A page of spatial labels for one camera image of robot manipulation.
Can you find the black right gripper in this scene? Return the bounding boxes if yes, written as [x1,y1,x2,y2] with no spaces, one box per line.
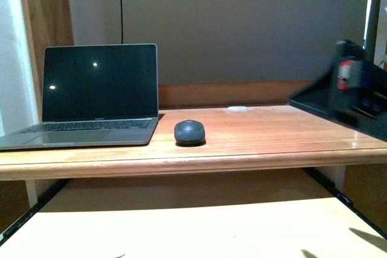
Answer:
[288,39,386,141]

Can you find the wooden pull-out keyboard tray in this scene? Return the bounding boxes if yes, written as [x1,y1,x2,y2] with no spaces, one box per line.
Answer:
[1,176,386,257]

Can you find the dark grey wireless mouse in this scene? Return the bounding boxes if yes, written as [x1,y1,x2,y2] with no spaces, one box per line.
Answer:
[174,120,206,147]

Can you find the green plant leaves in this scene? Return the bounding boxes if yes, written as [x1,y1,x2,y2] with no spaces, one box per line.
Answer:
[377,54,387,67]

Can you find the grey vertical pipe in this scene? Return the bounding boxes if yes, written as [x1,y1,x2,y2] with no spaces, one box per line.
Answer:
[363,0,381,62]

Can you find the white round desk grommet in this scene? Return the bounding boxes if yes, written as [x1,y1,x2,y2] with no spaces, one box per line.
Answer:
[227,106,247,111]

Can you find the grey open laptop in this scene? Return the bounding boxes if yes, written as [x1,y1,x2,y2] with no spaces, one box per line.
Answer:
[1,44,158,150]

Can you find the black hanging cable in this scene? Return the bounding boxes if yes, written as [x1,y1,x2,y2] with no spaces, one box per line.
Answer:
[115,0,125,45]

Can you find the wooden hutch shelf frame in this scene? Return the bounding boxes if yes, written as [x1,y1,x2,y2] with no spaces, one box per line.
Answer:
[21,0,309,115]

